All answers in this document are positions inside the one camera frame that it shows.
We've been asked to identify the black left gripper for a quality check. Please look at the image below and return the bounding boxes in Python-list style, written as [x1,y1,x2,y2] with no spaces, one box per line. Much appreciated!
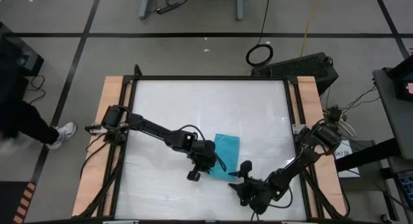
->
[186,139,228,182]

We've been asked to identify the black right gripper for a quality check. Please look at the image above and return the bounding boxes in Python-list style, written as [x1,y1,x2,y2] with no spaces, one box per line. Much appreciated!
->
[227,159,277,216]

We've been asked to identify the teal microfibre towel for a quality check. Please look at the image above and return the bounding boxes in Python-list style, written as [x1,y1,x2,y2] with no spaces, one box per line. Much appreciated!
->
[208,132,241,183]

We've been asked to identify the light wooden side board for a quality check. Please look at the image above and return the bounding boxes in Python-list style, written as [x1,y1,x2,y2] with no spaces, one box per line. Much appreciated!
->
[288,76,348,218]
[71,76,133,218]

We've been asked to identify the white paper sheet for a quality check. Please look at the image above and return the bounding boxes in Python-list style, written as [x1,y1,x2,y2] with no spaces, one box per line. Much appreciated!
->
[333,139,361,179]

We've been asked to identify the black stand beam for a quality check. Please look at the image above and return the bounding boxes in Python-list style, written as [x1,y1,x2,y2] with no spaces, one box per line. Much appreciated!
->
[334,137,401,174]

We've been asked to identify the black computer case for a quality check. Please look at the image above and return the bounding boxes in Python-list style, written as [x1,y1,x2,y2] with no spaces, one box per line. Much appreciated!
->
[250,52,340,96]

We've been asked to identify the person's shoe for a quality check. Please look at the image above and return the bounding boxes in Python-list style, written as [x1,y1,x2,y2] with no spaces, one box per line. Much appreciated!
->
[46,121,77,150]

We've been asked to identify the grey side table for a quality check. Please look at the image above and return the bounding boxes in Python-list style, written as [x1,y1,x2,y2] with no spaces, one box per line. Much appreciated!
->
[372,66,413,161]

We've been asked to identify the black power strip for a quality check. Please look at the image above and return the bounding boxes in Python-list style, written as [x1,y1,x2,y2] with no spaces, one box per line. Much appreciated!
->
[156,2,181,15]

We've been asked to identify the grey desk leg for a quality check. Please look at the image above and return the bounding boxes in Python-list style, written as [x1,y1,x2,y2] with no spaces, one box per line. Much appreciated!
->
[235,0,247,22]
[139,0,154,21]

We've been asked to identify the black device pink screen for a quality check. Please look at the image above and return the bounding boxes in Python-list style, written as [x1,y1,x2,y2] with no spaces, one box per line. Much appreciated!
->
[387,54,413,103]

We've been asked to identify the black mat orange stripes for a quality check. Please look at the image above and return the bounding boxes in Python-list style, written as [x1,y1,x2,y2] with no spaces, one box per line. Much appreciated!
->
[0,181,37,224]

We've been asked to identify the person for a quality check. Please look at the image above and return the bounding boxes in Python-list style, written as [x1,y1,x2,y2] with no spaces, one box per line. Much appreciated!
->
[0,56,61,150]

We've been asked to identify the black box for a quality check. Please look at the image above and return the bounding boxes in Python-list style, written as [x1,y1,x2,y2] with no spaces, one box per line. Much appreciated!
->
[0,21,45,77]

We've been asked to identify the black table frame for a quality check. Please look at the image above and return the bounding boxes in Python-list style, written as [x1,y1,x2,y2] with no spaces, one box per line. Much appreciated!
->
[72,64,353,221]

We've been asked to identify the black hanging cable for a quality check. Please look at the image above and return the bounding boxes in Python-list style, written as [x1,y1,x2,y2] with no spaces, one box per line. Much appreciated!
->
[245,0,275,68]

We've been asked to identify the yellow hanging cable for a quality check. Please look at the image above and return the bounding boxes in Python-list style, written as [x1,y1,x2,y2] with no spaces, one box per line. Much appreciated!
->
[299,0,324,59]

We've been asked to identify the thin black floor cable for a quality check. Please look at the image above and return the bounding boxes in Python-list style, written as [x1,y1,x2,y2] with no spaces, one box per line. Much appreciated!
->
[25,75,47,105]

